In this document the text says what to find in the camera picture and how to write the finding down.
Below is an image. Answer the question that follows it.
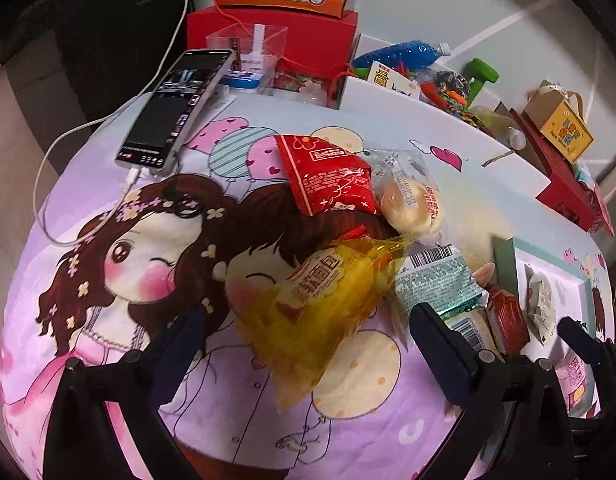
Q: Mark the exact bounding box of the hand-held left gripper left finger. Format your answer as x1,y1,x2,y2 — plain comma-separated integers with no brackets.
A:
43,306,211,480

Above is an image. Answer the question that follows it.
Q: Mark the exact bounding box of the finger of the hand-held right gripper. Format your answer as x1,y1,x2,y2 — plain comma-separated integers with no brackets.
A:
557,316,616,381

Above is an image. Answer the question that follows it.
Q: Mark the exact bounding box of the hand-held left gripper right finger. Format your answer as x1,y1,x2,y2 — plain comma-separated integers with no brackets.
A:
409,302,574,480

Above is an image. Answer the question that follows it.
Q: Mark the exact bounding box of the pink purple snack packet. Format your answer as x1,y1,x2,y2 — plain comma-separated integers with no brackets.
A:
558,350,601,418

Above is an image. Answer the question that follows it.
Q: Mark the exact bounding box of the beige patterned snack packet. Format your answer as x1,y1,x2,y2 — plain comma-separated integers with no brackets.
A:
523,265,559,346

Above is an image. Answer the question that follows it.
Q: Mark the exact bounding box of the red brown snack packet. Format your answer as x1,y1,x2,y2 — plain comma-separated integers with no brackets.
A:
480,285,531,356

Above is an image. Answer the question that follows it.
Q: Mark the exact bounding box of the teal shallow cardboard box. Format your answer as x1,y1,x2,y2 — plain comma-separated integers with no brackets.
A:
494,236,616,418

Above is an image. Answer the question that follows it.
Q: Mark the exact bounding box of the yellow bread packet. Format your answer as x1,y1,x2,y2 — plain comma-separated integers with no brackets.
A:
235,234,415,415

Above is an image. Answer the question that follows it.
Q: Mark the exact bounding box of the cream snack packet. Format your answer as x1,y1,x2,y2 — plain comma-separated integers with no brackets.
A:
445,310,494,356

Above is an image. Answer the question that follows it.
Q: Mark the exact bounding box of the green white snack packet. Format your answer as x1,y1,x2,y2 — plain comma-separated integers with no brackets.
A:
392,245,476,313

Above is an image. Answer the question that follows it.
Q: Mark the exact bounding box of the printed cartoon blanket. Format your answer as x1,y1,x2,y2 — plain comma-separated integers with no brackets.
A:
0,95,614,480

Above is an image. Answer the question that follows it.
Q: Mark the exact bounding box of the red gift box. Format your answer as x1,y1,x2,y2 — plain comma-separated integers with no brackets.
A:
510,110,614,236

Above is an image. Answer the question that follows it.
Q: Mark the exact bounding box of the clear-wrapped bread bun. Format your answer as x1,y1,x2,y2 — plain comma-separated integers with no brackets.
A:
365,147,446,238

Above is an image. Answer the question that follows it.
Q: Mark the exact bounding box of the kraft box with yellow label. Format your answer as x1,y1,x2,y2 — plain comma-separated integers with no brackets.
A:
525,80,595,163

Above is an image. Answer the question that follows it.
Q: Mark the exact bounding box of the clear plastic ball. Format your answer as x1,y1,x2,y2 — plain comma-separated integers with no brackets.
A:
470,105,526,148

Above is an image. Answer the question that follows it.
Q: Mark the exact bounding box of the smartphone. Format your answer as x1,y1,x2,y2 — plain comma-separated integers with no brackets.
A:
115,48,237,171

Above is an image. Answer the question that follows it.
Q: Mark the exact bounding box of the colourful toy pile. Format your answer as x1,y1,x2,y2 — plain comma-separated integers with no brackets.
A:
418,70,474,111

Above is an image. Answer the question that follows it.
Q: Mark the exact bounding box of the white cardboard box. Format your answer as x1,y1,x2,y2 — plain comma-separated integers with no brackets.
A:
338,74,554,196

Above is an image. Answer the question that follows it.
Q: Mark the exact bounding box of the white yellow toy box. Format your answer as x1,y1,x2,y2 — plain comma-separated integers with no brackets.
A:
367,60,420,97

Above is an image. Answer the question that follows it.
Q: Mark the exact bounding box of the blue white small case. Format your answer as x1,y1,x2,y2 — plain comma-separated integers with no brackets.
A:
220,71,266,90

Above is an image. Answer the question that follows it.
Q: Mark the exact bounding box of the green dumbbell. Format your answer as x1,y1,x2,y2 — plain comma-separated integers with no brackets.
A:
465,59,501,106

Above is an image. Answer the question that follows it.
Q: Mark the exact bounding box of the blue bottle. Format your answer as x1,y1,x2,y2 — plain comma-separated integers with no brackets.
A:
353,42,451,73

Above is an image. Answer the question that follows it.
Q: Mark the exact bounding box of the clear plastic container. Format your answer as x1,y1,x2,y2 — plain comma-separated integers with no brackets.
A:
205,24,289,96

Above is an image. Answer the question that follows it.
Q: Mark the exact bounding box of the red cardboard box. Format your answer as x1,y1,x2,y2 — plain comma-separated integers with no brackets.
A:
186,7,360,106

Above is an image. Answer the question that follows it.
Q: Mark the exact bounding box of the dark cabinet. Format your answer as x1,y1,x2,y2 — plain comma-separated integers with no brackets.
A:
0,0,194,126

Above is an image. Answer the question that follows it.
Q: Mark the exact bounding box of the orange box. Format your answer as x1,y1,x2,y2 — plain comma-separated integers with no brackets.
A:
213,0,350,18

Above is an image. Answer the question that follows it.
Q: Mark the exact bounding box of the white charging cable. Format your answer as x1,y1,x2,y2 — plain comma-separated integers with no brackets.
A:
34,0,196,247

